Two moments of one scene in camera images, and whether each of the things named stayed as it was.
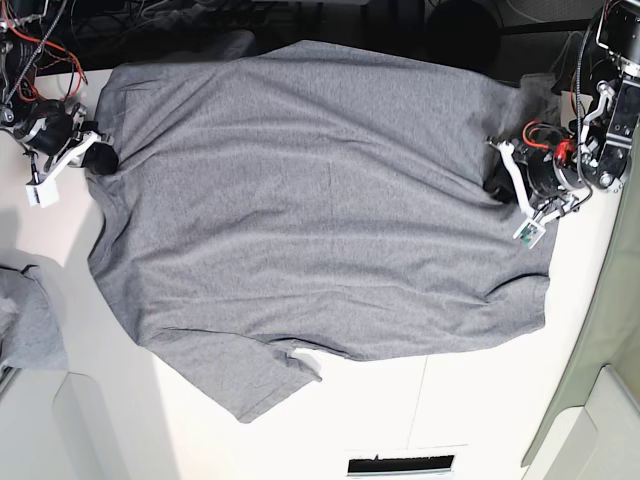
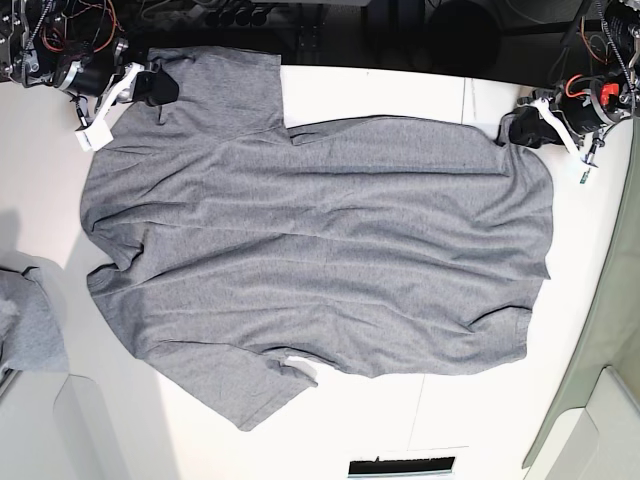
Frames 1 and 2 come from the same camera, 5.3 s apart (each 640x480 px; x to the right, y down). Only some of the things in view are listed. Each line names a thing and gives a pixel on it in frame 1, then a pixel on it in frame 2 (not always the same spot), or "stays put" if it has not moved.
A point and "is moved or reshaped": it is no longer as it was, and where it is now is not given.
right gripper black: (546, 170) -> (586, 106)
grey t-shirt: (318, 197) is moved or reshaped
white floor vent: (400, 465) stays put
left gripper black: (57, 133) -> (89, 76)
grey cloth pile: (30, 336) stays put
